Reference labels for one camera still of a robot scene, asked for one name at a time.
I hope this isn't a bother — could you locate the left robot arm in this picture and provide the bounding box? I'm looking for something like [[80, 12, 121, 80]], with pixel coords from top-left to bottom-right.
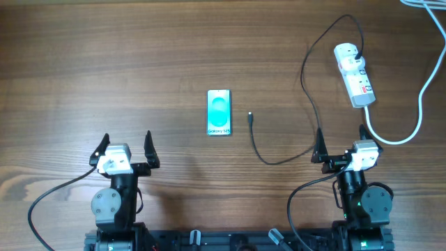
[[84, 132, 160, 251]]

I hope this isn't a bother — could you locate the black USB charging cable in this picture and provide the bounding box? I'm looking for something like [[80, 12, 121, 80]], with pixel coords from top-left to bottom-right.
[[247, 14, 365, 166]]

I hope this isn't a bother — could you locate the white power strip cord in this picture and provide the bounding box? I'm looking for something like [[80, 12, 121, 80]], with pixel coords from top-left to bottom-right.
[[364, 0, 446, 146]]

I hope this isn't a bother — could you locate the white power strip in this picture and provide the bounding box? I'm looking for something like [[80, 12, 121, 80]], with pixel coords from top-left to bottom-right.
[[334, 43, 376, 108]]

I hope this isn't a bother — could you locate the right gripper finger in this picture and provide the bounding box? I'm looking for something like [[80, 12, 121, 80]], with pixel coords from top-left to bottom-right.
[[311, 128, 328, 163], [359, 124, 383, 152]]

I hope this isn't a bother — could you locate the blue Galaxy smartphone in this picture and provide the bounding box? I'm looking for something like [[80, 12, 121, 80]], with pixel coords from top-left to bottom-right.
[[206, 89, 232, 136]]

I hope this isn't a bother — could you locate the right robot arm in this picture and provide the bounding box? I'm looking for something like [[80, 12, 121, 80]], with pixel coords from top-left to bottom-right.
[[311, 125, 395, 251]]

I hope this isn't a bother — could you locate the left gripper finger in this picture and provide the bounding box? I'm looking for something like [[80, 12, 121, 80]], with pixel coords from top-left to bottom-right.
[[89, 133, 110, 166], [144, 130, 160, 169]]

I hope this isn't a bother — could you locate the white charger plug adapter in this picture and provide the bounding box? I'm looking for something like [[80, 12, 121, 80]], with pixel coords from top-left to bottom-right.
[[338, 55, 365, 75]]

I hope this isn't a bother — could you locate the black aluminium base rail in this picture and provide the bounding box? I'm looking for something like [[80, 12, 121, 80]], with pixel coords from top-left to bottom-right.
[[84, 227, 395, 251]]

